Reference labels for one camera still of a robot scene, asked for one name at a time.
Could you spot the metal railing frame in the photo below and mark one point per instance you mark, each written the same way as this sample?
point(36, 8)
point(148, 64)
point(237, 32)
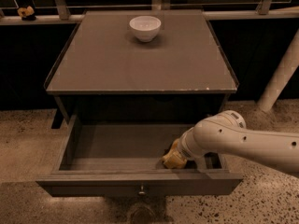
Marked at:
point(62, 6)

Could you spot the open grey top drawer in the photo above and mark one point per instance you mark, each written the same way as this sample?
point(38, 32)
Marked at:
point(116, 159)

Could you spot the white ceramic bowl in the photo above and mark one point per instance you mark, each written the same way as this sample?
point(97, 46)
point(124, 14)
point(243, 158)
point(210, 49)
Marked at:
point(145, 28)

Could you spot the small yellow black object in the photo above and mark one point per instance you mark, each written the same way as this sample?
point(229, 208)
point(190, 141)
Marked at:
point(26, 13)

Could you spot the grey wooden cabinet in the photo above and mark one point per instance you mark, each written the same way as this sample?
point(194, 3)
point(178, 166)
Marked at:
point(107, 75)

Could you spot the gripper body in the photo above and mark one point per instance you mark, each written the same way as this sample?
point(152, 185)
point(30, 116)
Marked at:
point(183, 147)

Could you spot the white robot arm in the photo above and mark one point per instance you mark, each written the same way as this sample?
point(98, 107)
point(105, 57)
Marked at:
point(226, 133)

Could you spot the yellow sponge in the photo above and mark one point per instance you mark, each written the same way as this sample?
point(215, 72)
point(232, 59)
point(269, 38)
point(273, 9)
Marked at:
point(174, 161)

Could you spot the metal drawer knob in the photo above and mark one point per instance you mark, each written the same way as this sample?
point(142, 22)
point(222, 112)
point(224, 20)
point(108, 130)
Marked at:
point(142, 192)

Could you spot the white diagonal pole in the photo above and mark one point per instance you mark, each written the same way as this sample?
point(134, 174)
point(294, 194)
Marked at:
point(283, 74)

